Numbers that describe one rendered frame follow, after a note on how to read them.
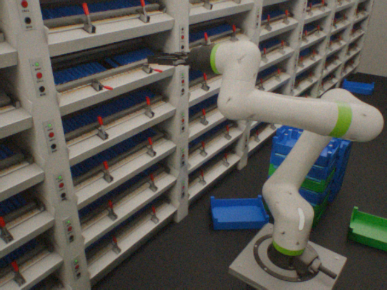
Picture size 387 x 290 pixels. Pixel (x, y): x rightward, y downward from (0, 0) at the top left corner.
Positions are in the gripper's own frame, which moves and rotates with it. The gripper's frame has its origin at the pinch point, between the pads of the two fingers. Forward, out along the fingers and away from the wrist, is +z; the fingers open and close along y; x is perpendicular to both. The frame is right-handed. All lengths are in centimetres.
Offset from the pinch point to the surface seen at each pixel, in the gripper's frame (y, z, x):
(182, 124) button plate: -31, 20, 39
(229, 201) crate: -57, 14, 96
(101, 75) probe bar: 11.8, 18.7, 4.3
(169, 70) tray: -22.2, 15.9, 10.2
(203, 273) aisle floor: -6, -3, 103
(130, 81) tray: 1.4, 15.5, 8.8
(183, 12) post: -32.1, 12.0, -12.4
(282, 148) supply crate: -68, -15, 62
